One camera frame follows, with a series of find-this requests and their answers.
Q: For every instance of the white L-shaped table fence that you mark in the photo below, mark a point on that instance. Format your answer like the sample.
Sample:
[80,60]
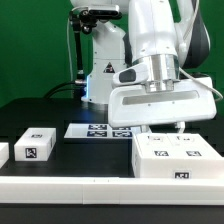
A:
[118,191]

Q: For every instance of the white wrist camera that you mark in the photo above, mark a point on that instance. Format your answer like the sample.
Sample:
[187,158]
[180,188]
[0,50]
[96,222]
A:
[136,74]

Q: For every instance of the white base tag plate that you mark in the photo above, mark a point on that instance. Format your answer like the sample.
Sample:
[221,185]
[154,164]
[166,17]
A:
[99,131]

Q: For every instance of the white cabinet top block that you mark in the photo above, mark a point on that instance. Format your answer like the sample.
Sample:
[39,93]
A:
[35,144]

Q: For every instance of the black camera on stand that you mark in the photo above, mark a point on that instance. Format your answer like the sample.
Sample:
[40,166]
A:
[105,12]

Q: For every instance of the white cabinet body box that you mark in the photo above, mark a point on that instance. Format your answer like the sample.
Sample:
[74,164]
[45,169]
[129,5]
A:
[177,166]

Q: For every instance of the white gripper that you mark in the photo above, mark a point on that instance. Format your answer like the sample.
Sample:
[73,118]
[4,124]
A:
[131,106]

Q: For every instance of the white block at left edge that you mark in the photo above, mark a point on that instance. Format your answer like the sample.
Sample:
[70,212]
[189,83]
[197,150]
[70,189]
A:
[4,153]

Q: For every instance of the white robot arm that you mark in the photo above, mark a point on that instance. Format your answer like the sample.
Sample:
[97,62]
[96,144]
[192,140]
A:
[139,57]

